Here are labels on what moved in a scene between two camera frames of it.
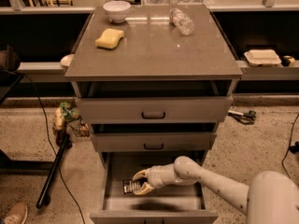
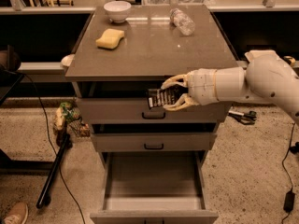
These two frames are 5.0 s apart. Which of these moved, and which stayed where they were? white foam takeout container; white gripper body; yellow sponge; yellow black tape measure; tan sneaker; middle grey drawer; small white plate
Moved: white gripper body
Stayed: tan sneaker; middle grey drawer; small white plate; white foam takeout container; yellow black tape measure; yellow sponge
